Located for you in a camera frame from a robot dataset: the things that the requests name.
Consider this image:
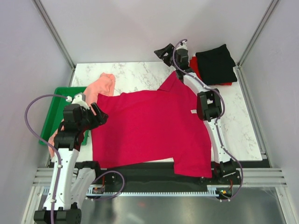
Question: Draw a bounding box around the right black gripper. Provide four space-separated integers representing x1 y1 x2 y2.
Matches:
154 43 179 70

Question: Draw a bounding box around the salmon pink t shirt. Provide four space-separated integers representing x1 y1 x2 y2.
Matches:
48 72 117 157

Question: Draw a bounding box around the magenta polo shirt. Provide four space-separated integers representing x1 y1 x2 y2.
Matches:
91 73 212 178

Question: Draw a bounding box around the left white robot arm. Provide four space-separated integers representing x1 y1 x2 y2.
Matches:
34 93 108 224

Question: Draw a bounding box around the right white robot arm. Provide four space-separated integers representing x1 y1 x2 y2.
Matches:
154 39 242 184

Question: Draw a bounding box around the folded red t shirt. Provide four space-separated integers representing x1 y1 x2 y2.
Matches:
189 56 232 86

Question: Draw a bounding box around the green plastic tray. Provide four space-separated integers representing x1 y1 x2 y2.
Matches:
40 87 86 142

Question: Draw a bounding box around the folded black t shirt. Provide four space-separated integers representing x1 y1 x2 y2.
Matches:
195 44 237 85

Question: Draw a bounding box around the right aluminium frame post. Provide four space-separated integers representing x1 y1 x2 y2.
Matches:
237 0 281 67

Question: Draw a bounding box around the aluminium frame post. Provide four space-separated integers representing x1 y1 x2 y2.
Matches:
237 0 281 67
32 0 77 70

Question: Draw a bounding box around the front aluminium rail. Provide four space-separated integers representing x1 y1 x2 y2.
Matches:
32 168 54 186

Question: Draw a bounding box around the white slotted cable duct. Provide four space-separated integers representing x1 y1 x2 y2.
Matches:
43 185 221 196

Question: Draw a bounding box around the left aluminium frame post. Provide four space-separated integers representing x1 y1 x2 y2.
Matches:
32 0 77 70

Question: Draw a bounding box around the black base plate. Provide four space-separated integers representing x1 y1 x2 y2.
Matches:
48 161 271 193

